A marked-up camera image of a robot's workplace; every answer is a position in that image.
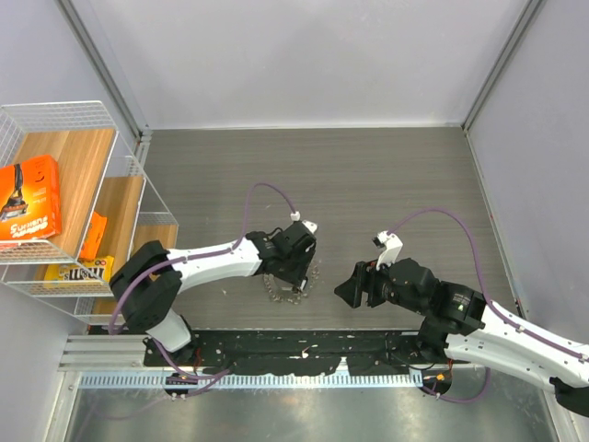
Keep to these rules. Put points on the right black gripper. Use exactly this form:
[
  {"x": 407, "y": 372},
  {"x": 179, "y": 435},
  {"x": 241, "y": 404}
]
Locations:
[{"x": 364, "y": 279}]

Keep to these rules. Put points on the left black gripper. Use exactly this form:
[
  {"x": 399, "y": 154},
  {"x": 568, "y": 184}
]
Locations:
[{"x": 295, "y": 277}]

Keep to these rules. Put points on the silver key with black tag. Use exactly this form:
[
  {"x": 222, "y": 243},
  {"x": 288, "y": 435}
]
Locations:
[{"x": 299, "y": 288}]

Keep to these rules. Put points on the metal disc with key rings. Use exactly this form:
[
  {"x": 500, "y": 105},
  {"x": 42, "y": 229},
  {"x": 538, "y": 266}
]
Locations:
[{"x": 279, "y": 291}]

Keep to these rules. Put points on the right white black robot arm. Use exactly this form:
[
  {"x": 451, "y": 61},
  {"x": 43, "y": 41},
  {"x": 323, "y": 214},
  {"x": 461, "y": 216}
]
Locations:
[{"x": 460, "y": 324}]

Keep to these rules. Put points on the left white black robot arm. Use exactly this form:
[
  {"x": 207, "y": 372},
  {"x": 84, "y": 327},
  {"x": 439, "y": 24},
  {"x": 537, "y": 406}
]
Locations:
[{"x": 147, "y": 285}]

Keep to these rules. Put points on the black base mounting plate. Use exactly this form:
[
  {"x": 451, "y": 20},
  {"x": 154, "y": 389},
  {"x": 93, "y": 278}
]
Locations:
[{"x": 304, "y": 352}]

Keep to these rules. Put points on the yellow candy bag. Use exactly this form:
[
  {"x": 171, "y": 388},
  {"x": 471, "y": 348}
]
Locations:
[{"x": 85, "y": 271}]

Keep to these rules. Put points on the small orange packet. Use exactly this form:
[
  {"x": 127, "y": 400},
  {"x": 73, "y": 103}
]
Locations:
[{"x": 94, "y": 236}]

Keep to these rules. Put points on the orange product box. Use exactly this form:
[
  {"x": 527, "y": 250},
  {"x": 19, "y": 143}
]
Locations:
[{"x": 30, "y": 199}]

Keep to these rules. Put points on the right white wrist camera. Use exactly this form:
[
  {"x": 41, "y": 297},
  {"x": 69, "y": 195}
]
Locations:
[{"x": 389, "y": 246}]

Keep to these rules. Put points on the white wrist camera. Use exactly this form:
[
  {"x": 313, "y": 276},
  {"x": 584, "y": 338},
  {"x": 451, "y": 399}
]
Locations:
[
  {"x": 389, "y": 246},
  {"x": 296, "y": 217}
]

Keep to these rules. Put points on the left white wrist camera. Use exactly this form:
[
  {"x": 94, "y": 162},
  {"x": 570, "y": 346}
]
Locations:
[{"x": 296, "y": 217}]

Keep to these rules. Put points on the white slotted cable duct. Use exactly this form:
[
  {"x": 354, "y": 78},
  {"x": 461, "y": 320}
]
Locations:
[{"x": 145, "y": 380}]

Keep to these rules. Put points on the white wire shelf rack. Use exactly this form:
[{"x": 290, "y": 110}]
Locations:
[{"x": 98, "y": 172}]

